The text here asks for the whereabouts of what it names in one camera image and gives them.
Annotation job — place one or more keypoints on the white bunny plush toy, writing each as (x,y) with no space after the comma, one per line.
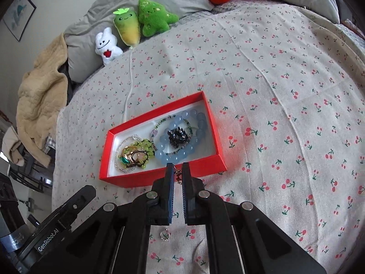
(107,45)

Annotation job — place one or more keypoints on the cream cloth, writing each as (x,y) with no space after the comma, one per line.
(12,145)

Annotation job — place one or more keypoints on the plaid cloth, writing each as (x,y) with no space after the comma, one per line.
(50,144)

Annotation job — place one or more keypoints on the small red gold earring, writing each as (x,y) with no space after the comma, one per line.
(178,178)

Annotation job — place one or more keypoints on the beige quilted blanket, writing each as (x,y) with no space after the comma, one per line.
(37,91)

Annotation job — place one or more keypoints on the framed wall picture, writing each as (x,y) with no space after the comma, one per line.
(18,14)

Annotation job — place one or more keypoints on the cherry print bedsheet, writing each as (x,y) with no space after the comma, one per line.
(271,105)

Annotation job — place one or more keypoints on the black metal rack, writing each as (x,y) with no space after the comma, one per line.
(28,174)

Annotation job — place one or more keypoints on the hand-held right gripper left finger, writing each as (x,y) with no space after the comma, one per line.
(169,194)

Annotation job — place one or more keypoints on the green star plush toy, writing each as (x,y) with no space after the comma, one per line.
(154,17)

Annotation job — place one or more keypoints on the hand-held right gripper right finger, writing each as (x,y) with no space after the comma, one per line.
(186,194)

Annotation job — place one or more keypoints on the red cardboard box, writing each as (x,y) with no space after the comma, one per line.
(148,177)

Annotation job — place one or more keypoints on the green yellow radish plush toy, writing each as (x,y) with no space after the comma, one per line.
(128,28)

